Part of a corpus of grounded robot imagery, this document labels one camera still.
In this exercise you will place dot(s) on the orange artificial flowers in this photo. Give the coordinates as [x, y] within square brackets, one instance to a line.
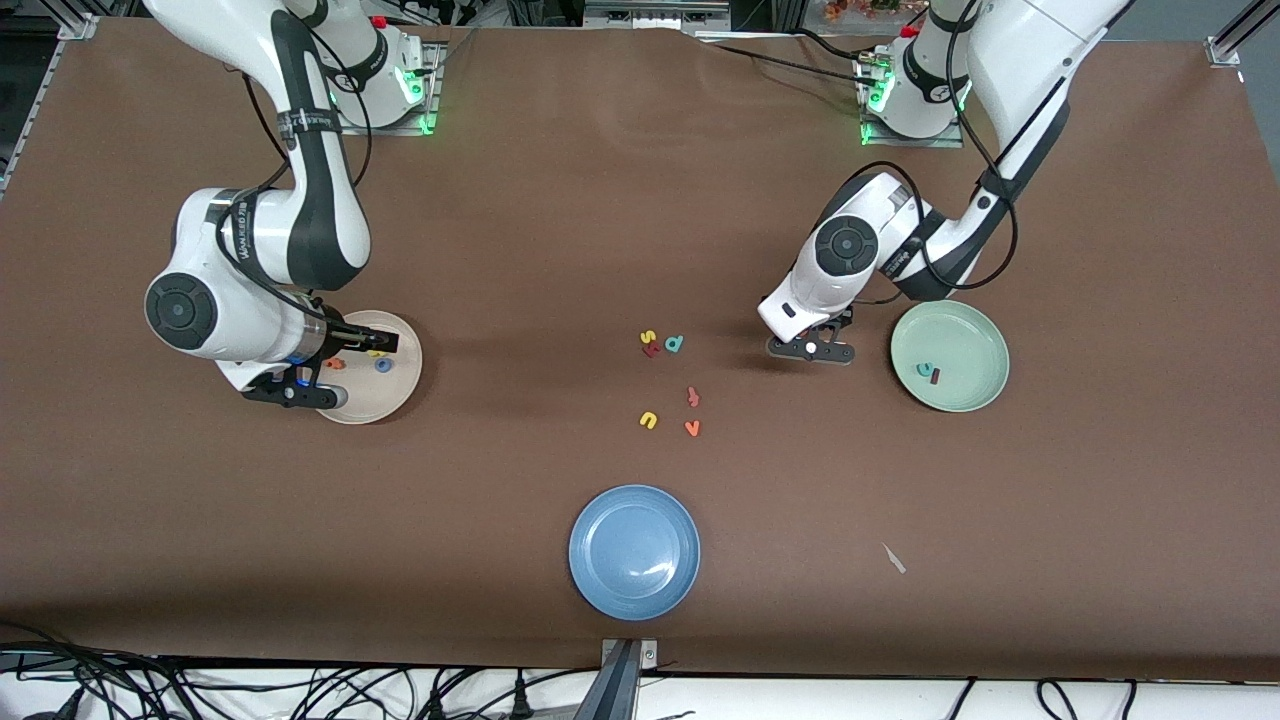
[850, 10]

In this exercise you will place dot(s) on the blue plate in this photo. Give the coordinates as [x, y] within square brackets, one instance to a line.
[634, 552]

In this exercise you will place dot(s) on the light green plate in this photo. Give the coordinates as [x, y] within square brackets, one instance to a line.
[960, 340]

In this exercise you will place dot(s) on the beige brown plate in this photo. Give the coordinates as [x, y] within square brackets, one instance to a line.
[385, 395]

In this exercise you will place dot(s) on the black power plug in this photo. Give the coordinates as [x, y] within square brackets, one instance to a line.
[437, 705]
[520, 700]

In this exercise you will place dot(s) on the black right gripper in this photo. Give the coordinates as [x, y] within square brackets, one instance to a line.
[347, 340]

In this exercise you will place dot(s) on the aluminium frame profile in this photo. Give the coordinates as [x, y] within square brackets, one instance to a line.
[1222, 50]
[78, 27]

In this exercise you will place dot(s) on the grey metal device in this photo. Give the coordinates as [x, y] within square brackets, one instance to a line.
[655, 15]

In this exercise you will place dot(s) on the white paper scrap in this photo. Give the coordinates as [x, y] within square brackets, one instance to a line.
[893, 558]

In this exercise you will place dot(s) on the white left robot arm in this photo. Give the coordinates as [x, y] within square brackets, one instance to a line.
[850, 250]

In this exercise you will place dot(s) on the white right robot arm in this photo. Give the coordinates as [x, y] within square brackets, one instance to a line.
[310, 220]

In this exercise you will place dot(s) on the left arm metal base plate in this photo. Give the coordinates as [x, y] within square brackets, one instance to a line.
[900, 143]

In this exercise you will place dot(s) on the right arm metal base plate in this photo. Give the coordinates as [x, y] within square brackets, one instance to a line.
[434, 90]

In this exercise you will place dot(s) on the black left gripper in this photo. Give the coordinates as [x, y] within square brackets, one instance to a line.
[845, 321]

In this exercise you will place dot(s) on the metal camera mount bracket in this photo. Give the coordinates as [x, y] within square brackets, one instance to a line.
[620, 690]

